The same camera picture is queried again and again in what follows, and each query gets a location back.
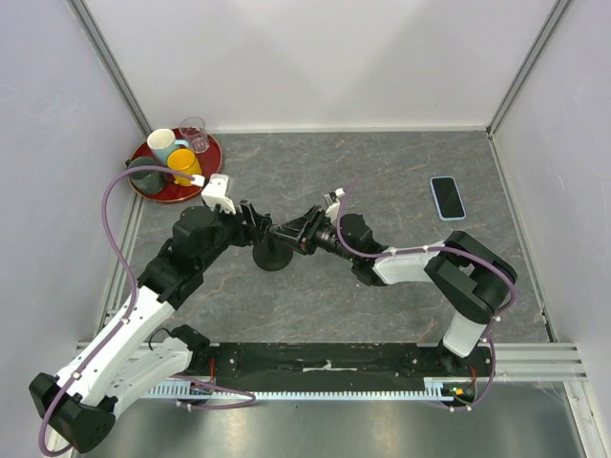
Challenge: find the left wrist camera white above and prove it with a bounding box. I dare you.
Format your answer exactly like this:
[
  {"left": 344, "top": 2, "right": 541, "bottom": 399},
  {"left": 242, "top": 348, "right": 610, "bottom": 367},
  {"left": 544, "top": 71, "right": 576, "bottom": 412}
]
[{"left": 191, "top": 174, "right": 236, "bottom": 215}]

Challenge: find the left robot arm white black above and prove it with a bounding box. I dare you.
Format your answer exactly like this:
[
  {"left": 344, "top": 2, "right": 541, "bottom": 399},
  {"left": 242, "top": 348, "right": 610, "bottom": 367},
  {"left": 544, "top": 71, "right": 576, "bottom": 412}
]
[{"left": 29, "top": 200, "right": 271, "bottom": 457}]

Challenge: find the clear glass tumbler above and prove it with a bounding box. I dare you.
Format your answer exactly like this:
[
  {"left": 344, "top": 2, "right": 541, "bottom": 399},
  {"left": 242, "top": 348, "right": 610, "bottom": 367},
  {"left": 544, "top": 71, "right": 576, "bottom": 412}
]
[{"left": 179, "top": 116, "right": 209, "bottom": 154}]

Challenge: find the phone with light blue case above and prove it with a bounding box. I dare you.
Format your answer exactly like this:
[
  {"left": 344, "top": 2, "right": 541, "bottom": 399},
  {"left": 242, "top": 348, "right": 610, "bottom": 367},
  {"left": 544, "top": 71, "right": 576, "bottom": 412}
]
[{"left": 430, "top": 177, "right": 466, "bottom": 221}]

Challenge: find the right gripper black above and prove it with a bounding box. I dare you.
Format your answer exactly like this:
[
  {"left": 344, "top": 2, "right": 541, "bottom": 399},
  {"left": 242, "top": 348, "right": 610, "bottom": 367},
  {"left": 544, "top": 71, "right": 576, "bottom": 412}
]
[{"left": 270, "top": 203, "right": 357, "bottom": 263}]

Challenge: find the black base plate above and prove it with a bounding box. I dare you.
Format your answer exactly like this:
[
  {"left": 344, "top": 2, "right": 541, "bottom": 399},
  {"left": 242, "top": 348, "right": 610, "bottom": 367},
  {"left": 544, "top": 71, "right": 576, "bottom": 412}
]
[{"left": 185, "top": 343, "right": 492, "bottom": 392}]

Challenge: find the red round tray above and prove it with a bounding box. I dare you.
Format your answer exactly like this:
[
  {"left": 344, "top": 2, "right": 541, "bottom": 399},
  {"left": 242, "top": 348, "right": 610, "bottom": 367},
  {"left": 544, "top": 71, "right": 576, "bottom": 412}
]
[{"left": 129, "top": 135, "right": 222, "bottom": 204}]

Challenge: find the yellow mug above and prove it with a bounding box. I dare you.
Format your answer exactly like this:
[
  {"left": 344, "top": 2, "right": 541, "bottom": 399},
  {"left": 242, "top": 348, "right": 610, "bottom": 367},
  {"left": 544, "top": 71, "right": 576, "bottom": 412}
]
[{"left": 167, "top": 148, "right": 202, "bottom": 187}]

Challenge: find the black phone stand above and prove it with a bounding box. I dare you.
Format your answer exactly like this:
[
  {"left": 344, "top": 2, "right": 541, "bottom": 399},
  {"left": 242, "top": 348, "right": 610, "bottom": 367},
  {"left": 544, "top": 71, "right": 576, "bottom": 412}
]
[{"left": 252, "top": 224, "right": 293, "bottom": 272}]

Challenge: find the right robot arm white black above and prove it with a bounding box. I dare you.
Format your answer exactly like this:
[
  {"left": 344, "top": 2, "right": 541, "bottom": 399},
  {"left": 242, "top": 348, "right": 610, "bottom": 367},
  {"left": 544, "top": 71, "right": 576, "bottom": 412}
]
[{"left": 270, "top": 206, "right": 517, "bottom": 376}]

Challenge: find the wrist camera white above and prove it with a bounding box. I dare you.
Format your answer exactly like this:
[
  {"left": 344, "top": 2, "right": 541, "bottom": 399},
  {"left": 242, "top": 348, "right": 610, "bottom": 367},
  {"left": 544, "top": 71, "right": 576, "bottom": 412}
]
[
  {"left": 324, "top": 187, "right": 345, "bottom": 223},
  {"left": 191, "top": 174, "right": 236, "bottom": 215}
]

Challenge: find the white cup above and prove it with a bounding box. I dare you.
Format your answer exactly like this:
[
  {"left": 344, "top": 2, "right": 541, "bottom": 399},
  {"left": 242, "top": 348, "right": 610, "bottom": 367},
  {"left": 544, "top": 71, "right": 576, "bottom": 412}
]
[{"left": 147, "top": 128, "right": 177, "bottom": 164}]

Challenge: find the dark green mug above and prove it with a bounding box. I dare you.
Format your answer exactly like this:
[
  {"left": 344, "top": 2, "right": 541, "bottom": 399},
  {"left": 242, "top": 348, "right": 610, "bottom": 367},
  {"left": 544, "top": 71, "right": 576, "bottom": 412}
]
[{"left": 126, "top": 156, "right": 166, "bottom": 196}]

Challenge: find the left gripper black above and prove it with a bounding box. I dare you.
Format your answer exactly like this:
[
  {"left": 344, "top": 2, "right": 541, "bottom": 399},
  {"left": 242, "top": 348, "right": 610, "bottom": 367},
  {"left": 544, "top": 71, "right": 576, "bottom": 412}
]
[{"left": 198, "top": 199, "right": 271, "bottom": 270}]

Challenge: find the light blue cable duct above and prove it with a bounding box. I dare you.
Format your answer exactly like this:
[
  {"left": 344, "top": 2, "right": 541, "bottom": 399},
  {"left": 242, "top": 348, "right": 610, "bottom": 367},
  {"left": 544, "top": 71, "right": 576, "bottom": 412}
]
[{"left": 142, "top": 379, "right": 467, "bottom": 402}]

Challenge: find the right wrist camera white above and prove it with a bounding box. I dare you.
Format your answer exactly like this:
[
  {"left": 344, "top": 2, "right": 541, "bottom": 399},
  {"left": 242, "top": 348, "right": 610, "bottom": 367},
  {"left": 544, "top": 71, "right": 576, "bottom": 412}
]
[{"left": 324, "top": 187, "right": 345, "bottom": 223}]

